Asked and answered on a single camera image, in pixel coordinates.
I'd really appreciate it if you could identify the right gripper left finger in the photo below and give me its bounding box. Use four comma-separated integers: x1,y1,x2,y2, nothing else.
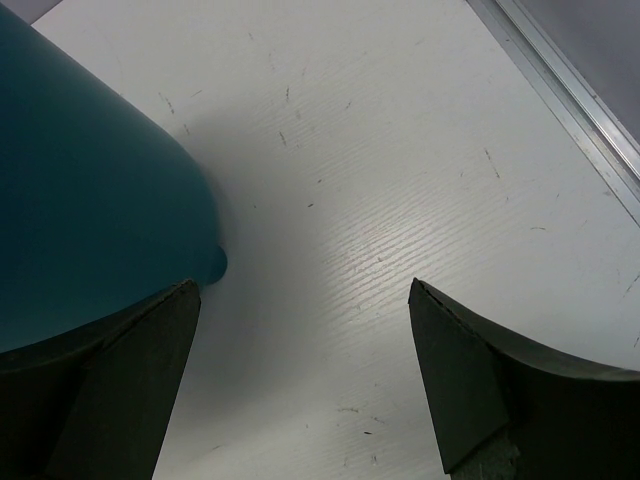
1,280,201,479

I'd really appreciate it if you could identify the aluminium table rail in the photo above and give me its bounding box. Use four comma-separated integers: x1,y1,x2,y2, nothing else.
468,1,639,222

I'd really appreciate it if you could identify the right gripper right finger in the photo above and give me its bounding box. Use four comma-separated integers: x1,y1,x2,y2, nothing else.
408,280,639,479

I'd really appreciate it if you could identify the teal bin with yellow rim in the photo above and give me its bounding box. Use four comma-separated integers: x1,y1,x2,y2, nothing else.
1,9,227,352

